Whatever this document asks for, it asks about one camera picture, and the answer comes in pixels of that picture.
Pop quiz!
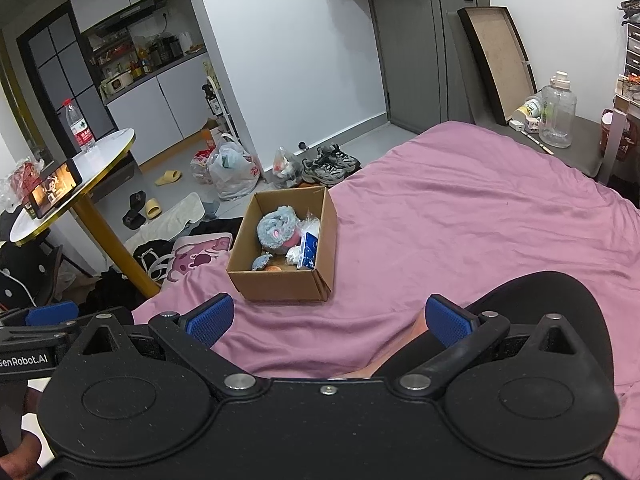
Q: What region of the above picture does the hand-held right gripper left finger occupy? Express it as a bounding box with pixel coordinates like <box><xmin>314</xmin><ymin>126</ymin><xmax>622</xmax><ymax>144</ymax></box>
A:
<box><xmin>75</xmin><ymin>294</ymin><xmax>266</xmax><ymax>401</ymax></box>

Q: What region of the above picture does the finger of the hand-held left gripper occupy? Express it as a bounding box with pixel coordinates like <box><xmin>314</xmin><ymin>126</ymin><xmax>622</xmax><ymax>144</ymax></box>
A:
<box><xmin>0</xmin><ymin>301</ymin><xmax>81</xmax><ymax>328</ymax></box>
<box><xmin>0</xmin><ymin>322</ymin><xmax>85</xmax><ymax>350</ymax></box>

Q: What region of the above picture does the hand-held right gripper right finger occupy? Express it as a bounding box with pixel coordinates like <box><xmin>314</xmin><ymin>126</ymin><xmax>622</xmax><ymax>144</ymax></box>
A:
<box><xmin>395</xmin><ymin>294</ymin><xmax>578</xmax><ymax>397</ymax></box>

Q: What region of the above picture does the cardboard box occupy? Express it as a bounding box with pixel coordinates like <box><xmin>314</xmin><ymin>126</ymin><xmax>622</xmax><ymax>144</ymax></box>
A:
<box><xmin>226</xmin><ymin>185</ymin><xmax>337</xmax><ymax>303</ymax></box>

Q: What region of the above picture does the grey pink plush toy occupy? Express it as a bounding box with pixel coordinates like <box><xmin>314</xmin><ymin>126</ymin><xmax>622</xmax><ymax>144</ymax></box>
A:
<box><xmin>256</xmin><ymin>208</ymin><xmax>303</xmax><ymax>253</ymax></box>

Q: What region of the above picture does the blue tissue packet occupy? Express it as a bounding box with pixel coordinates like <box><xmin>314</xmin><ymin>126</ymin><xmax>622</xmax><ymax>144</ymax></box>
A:
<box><xmin>296</xmin><ymin>232</ymin><xmax>321</xmax><ymax>271</ymax></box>

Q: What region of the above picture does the person's left hand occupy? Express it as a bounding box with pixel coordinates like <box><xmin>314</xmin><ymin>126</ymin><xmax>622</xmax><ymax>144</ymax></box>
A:
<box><xmin>0</xmin><ymin>432</ymin><xmax>43</xmax><ymax>480</ymax></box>

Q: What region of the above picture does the person's leg in black shorts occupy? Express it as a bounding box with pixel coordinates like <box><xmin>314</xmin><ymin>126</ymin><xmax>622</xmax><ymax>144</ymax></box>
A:
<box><xmin>345</xmin><ymin>270</ymin><xmax>621</xmax><ymax>461</ymax></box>

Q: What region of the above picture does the white floor towel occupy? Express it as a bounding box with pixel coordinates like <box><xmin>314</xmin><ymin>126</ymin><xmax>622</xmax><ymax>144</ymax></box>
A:
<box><xmin>125</xmin><ymin>192</ymin><xmax>206</xmax><ymax>246</ymax></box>

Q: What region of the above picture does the tablet showing video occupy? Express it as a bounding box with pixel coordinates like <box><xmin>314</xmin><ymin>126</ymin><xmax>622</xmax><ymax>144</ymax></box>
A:
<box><xmin>30</xmin><ymin>159</ymin><xmax>84</xmax><ymax>220</ymax></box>

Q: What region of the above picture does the round white table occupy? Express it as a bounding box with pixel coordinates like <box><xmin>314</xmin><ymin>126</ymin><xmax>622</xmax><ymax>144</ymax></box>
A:
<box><xmin>10</xmin><ymin>128</ymin><xmax>161</xmax><ymax>299</ymax></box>

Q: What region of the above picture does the red snack packet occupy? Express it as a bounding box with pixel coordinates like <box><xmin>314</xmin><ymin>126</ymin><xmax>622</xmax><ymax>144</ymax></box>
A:
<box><xmin>7</xmin><ymin>159</ymin><xmax>51</xmax><ymax>202</ymax></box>

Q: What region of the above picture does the large white plastic bag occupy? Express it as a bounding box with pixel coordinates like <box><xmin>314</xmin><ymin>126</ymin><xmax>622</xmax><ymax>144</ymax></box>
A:
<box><xmin>207</xmin><ymin>133</ymin><xmax>261</xmax><ymax>201</ymax></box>

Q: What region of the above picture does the red white plastic bag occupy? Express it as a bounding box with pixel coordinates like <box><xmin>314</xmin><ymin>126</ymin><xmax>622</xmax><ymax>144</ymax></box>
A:
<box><xmin>190</xmin><ymin>150</ymin><xmax>213</xmax><ymax>186</ymax></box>

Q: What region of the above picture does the small clear plastic bag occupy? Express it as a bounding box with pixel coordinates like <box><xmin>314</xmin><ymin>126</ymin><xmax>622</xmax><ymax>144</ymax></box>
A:
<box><xmin>271</xmin><ymin>146</ymin><xmax>303</xmax><ymax>190</ymax></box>

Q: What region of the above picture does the small open cardboard carton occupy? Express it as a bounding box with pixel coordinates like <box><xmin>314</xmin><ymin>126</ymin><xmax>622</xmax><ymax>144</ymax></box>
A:
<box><xmin>199</xmin><ymin>117</ymin><xmax>224</xmax><ymax>151</ymax></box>

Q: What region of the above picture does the grey sneaker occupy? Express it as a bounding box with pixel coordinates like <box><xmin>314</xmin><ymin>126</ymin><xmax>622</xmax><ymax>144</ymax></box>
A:
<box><xmin>320</xmin><ymin>144</ymin><xmax>361</xmax><ymax>173</ymax></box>
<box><xmin>301</xmin><ymin>152</ymin><xmax>347</xmax><ymax>186</ymax></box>

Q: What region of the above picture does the plastic water bottle red label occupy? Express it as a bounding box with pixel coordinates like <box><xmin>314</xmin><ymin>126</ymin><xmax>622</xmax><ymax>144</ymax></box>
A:
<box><xmin>65</xmin><ymin>99</ymin><xmax>97</xmax><ymax>155</ymax></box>

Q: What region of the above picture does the wooden stick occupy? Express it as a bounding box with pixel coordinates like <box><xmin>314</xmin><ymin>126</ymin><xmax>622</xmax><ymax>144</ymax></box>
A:
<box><xmin>524</xmin><ymin>132</ymin><xmax>555</xmax><ymax>156</ymax></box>

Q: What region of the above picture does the black spray bottle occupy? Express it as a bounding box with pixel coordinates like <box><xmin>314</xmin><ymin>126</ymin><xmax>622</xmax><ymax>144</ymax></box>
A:
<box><xmin>202</xmin><ymin>84</ymin><xmax>224</xmax><ymax>118</ymax></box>

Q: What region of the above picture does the white kitchen cabinet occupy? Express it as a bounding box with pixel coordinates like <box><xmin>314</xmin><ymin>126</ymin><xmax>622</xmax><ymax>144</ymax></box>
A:
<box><xmin>65</xmin><ymin>0</ymin><xmax>231</xmax><ymax>166</ymax></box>

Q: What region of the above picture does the grey bedside table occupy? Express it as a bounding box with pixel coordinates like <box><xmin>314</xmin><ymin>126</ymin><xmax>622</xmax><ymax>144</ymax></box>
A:
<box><xmin>480</xmin><ymin>110</ymin><xmax>616</xmax><ymax>178</ymax></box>

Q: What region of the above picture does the black framed glass partition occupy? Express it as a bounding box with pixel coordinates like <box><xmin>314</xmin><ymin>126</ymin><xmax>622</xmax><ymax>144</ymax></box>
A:
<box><xmin>15</xmin><ymin>0</ymin><xmax>117</xmax><ymax>161</ymax></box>

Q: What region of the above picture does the clear water jug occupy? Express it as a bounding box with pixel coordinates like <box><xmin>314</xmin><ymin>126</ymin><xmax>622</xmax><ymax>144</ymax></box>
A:
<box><xmin>538</xmin><ymin>71</ymin><xmax>577</xmax><ymax>149</ymax></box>

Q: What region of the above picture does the white kitchen appliance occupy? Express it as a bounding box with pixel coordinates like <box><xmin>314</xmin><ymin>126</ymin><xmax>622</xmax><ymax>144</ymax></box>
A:
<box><xmin>100</xmin><ymin>72</ymin><xmax>134</xmax><ymax>99</ymax></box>

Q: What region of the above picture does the brown jar with white lid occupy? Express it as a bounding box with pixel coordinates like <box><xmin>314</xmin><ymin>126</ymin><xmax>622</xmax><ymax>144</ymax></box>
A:
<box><xmin>600</xmin><ymin>108</ymin><xmax>631</xmax><ymax>162</ymax></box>

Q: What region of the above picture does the dark framed wooden board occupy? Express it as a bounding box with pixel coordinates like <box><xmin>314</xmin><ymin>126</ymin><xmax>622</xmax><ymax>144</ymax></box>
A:
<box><xmin>457</xmin><ymin>6</ymin><xmax>538</xmax><ymax>126</ymax></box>

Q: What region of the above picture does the row of kitchen bottles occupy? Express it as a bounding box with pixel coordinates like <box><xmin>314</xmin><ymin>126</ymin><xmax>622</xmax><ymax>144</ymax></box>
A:
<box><xmin>90</xmin><ymin>30</ymin><xmax>208</xmax><ymax>81</ymax></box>

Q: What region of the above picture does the grey door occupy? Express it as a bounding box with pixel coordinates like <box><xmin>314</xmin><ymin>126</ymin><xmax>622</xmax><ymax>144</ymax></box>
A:
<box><xmin>365</xmin><ymin>0</ymin><xmax>491</xmax><ymax>133</ymax></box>

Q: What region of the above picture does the white storage shelf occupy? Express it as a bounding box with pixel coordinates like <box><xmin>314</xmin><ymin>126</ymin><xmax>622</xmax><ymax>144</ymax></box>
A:
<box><xmin>597</xmin><ymin>0</ymin><xmax>640</xmax><ymax>186</ymax></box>

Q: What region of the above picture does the range hood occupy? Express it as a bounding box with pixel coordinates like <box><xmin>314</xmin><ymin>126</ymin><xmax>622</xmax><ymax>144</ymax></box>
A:
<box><xmin>92</xmin><ymin>0</ymin><xmax>168</xmax><ymax>37</ymax></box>

